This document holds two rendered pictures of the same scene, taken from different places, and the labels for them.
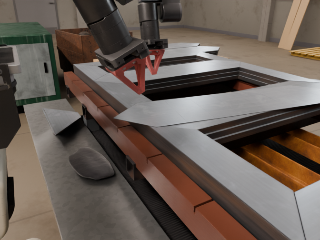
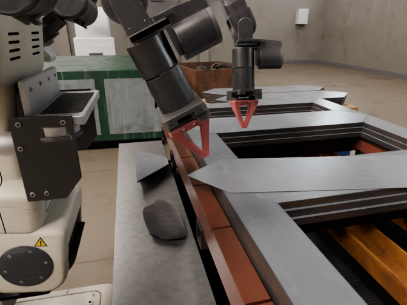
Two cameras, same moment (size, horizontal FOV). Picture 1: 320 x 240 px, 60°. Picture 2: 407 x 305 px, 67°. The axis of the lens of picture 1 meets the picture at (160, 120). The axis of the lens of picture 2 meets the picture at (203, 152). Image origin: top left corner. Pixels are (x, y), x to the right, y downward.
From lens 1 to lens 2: 0.11 m
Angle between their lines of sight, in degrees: 14
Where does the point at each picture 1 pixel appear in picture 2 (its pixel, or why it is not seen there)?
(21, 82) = (131, 116)
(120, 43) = (177, 102)
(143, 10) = (236, 55)
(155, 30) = (248, 78)
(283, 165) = (399, 261)
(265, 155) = (377, 242)
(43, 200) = not seen: hidden behind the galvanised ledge
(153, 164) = (215, 238)
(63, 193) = (128, 249)
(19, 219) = (105, 258)
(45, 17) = not seen: hidden behind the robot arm
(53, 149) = (132, 196)
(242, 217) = not seen: outside the picture
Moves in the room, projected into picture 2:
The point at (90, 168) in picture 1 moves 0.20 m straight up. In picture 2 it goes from (161, 225) to (157, 154)
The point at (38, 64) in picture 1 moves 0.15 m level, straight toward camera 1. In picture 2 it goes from (149, 98) to (148, 101)
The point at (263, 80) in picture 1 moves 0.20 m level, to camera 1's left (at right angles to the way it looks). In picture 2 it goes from (392, 143) to (327, 137)
